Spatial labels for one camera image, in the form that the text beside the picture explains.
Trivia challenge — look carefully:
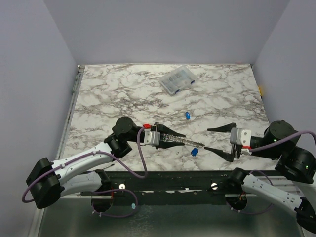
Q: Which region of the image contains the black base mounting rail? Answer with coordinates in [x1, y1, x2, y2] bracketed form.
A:
[80, 170, 257, 207]

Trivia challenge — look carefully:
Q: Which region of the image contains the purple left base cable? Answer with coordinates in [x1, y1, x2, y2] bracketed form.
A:
[91, 189, 138, 219]

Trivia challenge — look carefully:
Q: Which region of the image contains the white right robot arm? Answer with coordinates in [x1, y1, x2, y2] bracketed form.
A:
[207, 120, 316, 233]

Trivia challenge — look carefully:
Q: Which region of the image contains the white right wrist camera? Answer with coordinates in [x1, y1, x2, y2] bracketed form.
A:
[230, 128, 251, 158]

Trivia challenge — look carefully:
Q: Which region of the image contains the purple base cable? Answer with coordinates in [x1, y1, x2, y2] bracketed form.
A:
[91, 189, 138, 219]
[229, 169, 275, 215]

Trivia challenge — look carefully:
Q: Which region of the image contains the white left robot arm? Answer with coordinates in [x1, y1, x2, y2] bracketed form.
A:
[22, 117, 185, 209]

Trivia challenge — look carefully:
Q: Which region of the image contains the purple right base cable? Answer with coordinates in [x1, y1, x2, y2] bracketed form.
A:
[229, 169, 275, 215]

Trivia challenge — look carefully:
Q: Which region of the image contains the blue key tag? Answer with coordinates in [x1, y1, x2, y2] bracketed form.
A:
[185, 112, 191, 120]
[191, 148, 199, 157]

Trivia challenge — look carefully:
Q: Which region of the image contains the silver keyring chain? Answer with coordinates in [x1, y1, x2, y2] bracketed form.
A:
[162, 134, 205, 146]

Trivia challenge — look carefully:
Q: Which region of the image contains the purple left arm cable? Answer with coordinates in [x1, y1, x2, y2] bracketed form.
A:
[21, 127, 148, 203]

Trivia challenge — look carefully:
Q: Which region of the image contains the clear plastic organizer box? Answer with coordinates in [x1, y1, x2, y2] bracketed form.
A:
[159, 65, 197, 96]

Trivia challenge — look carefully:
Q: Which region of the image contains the aluminium extrusion frame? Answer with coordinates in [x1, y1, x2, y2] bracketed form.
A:
[55, 65, 85, 159]

